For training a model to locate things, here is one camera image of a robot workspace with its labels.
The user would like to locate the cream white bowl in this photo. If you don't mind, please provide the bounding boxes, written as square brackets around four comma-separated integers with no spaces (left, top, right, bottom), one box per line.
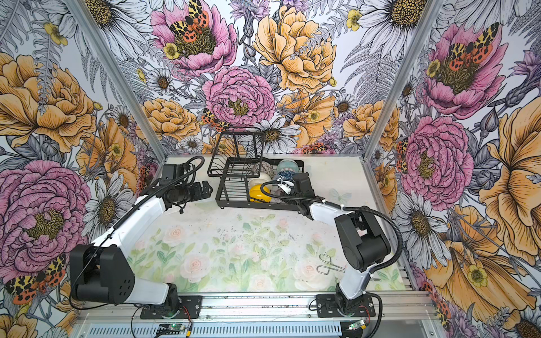
[249,172,272,190]

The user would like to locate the pink striped glass bowl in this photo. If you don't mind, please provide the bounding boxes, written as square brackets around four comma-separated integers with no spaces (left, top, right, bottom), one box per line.
[270,181,294,204]

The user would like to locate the metal tongs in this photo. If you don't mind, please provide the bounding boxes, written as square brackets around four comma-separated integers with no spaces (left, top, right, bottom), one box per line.
[316,253,345,275]

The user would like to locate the blue patterned bowl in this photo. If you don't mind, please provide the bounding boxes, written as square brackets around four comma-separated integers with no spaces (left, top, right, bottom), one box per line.
[276,169,297,180]

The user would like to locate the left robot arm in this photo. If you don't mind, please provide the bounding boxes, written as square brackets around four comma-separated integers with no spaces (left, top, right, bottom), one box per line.
[68,156,213,317]

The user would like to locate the aluminium mounting rail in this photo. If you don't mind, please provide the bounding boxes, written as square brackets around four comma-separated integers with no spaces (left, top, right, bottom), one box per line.
[77,290,437,324]

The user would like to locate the black white patterned bowl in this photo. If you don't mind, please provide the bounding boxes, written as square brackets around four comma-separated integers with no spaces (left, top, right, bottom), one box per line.
[254,161,275,177]

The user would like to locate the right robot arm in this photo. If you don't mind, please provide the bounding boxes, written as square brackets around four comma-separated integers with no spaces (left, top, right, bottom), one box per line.
[278,173,391,315]

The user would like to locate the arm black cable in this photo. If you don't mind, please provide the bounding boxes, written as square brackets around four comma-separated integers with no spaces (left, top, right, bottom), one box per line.
[68,155,207,311]
[258,180,404,338]

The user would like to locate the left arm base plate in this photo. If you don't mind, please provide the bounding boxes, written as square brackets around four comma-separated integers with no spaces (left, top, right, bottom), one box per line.
[139,296,203,320]

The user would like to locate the black wire dish rack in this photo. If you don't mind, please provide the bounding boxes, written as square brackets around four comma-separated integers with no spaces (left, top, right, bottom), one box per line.
[207,131,304,211]

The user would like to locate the mint green bowl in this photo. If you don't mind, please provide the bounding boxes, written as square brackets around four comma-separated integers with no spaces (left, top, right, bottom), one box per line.
[277,159,300,173]

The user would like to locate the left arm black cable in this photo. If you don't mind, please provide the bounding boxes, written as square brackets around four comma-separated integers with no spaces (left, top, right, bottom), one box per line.
[68,155,207,311]

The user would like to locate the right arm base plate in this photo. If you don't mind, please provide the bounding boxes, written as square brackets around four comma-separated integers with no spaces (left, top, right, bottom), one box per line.
[316,294,376,318]

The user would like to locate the yellow bowl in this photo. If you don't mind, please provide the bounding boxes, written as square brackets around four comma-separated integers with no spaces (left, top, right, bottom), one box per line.
[249,184,272,203]

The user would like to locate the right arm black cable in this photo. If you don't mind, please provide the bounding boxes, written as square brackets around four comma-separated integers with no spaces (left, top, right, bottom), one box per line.
[258,180,404,338]

